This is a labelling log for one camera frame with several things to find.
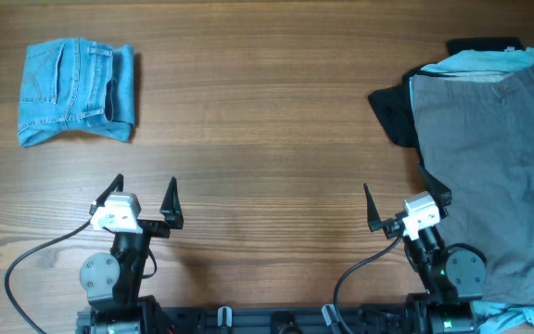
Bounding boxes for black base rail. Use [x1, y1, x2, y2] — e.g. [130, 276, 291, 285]
[75, 304, 479, 334]

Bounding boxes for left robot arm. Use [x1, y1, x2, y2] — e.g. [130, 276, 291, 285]
[75, 174, 184, 334]

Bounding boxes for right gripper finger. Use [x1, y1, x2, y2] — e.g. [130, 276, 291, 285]
[363, 184, 382, 232]
[417, 161, 452, 209]

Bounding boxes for left black cable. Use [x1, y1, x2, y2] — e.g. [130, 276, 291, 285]
[4, 219, 93, 334]

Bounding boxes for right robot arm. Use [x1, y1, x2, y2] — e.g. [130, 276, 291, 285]
[360, 164, 487, 334]

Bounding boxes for black garment in pile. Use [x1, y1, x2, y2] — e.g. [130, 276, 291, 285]
[367, 36, 526, 149]

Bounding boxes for folded blue denim jeans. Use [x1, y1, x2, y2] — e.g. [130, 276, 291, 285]
[17, 37, 135, 148]

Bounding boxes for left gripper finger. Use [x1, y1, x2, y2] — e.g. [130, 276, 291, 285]
[159, 177, 184, 229]
[89, 173, 124, 214]

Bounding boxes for grey shorts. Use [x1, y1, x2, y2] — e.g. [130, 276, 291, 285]
[409, 49, 534, 310]

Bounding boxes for light blue garment in pile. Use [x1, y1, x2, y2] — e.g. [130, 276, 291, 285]
[408, 45, 534, 334]

